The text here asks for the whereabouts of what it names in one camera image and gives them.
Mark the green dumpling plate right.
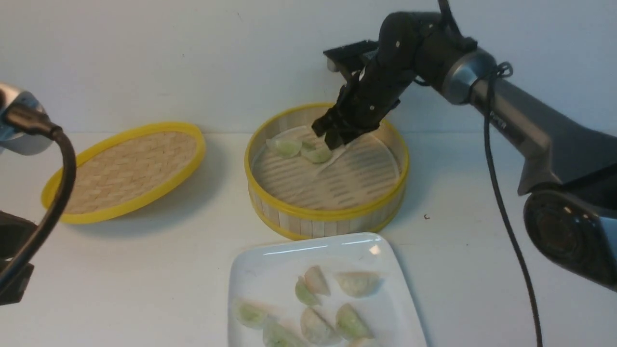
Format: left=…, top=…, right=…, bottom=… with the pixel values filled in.
left=335, top=303, right=373, bottom=341

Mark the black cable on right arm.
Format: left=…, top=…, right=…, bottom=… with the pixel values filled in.
left=438, top=0, right=544, bottom=347

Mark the green dumpling left in steamer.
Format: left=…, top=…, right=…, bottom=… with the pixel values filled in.
left=265, top=138, right=302, bottom=159

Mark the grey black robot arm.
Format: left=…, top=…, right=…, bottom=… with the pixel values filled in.
left=311, top=4, right=617, bottom=291

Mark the green dumpling plate left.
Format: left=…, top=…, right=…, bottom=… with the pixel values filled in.
left=233, top=300, right=269, bottom=330

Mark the pink dumpling on plate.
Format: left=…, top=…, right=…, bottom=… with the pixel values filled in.
left=304, top=266, right=331, bottom=296

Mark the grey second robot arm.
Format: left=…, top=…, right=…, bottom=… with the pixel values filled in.
left=0, top=83, right=49, bottom=306

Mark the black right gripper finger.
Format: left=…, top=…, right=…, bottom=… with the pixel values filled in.
left=311, top=115, right=337, bottom=138

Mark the green dumpling in steamer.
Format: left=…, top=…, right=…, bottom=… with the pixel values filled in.
left=300, top=141, right=333, bottom=164
left=265, top=138, right=302, bottom=159

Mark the thick black cable left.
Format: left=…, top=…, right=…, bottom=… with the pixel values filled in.
left=0, top=104, right=78, bottom=294

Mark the white dumpling on plate right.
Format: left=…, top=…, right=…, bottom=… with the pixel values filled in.
left=335, top=271, right=382, bottom=298

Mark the green dumpling plate bottom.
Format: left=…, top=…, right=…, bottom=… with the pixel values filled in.
left=262, top=320, right=307, bottom=347

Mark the green dumpling plate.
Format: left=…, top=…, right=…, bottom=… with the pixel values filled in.
left=262, top=320, right=307, bottom=347
left=233, top=300, right=269, bottom=330
left=335, top=303, right=373, bottom=341

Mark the white dumpling plate centre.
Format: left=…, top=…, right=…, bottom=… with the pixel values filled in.
left=300, top=307, right=341, bottom=347

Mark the green dumpling centre in steamer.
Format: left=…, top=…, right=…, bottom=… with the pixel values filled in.
left=300, top=141, right=333, bottom=164

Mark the white mesh steamer liner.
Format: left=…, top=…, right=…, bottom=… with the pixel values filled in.
left=249, top=126, right=405, bottom=211

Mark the yellow rimmed bamboo steamer basket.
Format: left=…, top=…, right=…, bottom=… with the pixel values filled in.
left=244, top=103, right=410, bottom=240

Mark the small green dumpling on plate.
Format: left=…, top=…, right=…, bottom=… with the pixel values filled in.
left=295, top=276, right=321, bottom=307

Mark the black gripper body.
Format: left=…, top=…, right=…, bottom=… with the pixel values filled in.
left=331, top=59, right=415, bottom=133

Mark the pale dumpling plate bottom edge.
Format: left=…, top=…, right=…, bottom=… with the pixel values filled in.
left=348, top=337, right=380, bottom=347

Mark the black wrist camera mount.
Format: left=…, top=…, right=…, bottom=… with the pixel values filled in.
left=323, top=40, right=378, bottom=81

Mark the white square plate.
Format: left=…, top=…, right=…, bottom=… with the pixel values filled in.
left=228, top=233, right=427, bottom=347

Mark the yellow rimmed woven steamer lid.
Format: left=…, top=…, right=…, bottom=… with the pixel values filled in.
left=60, top=121, right=206, bottom=225

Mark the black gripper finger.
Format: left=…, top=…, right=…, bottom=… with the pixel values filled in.
left=324, top=127, right=358, bottom=150

